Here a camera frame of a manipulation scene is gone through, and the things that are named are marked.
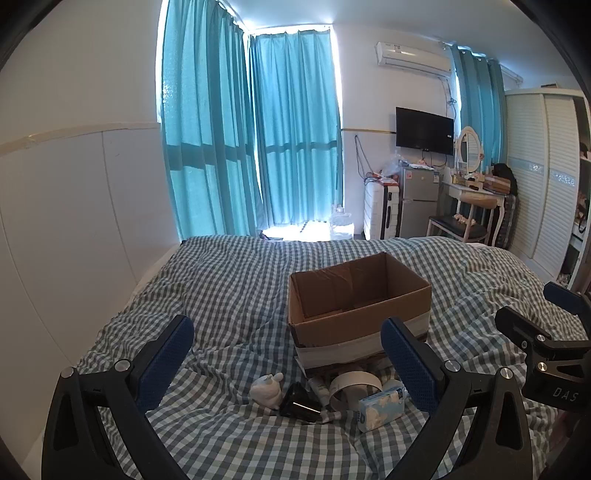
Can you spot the blue white tissue pack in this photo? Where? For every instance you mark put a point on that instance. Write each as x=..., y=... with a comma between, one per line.
x=379, y=410

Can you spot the narrow teal window curtain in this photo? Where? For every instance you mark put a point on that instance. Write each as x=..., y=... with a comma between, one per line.
x=295, y=129

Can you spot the white lumpy figurine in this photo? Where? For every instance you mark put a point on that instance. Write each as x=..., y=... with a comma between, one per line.
x=265, y=391

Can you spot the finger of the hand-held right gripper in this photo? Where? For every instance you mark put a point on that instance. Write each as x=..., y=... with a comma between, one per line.
x=568, y=297
x=519, y=325

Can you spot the white dressing table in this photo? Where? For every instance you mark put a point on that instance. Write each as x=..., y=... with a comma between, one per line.
x=480, y=198

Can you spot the white oval mirror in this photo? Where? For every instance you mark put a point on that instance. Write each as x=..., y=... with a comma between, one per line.
x=468, y=147

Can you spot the brown cardboard box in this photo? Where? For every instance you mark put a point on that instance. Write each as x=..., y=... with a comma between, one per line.
x=360, y=323

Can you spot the white chair dark seat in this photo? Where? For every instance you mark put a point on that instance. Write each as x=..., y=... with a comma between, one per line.
x=461, y=228

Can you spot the clear water jug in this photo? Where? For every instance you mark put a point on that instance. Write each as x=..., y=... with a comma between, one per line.
x=342, y=224

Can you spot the wide teal curtain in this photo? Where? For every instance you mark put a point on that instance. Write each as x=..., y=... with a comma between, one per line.
x=203, y=129

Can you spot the small black glossy device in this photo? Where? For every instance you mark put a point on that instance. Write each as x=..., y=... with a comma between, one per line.
x=300, y=402

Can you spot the black wall television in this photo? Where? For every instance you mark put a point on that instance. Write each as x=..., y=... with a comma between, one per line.
x=425, y=131

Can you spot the grey small fridge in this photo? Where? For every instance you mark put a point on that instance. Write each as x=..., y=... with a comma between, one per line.
x=418, y=203

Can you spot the white slatted wardrobe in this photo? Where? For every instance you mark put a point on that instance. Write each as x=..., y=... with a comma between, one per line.
x=540, y=175

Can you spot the clear plastic bag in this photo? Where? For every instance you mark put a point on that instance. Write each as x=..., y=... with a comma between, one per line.
x=392, y=167

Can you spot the black bag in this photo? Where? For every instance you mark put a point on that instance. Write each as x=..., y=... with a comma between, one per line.
x=504, y=174

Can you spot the checked bed blanket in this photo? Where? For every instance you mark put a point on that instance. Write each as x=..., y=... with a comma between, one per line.
x=221, y=295

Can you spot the teal curtain beside wardrobe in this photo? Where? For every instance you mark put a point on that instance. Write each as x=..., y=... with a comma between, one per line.
x=480, y=101

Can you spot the white air conditioner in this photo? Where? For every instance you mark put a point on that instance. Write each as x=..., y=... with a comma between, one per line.
x=411, y=57

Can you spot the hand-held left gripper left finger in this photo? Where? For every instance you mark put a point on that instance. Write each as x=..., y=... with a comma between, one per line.
x=166, y=364

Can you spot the white suitcase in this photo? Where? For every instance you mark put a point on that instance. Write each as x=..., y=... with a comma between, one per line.
x=379, y=212

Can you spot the white cosmetic tube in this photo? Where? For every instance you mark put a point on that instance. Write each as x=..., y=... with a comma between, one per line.
x=319, y=390

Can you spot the wooden storage box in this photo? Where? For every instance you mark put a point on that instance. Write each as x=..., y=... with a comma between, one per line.
x=496, y=184

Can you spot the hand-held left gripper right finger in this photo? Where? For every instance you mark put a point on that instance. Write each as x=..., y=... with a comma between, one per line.
x=406, y=360

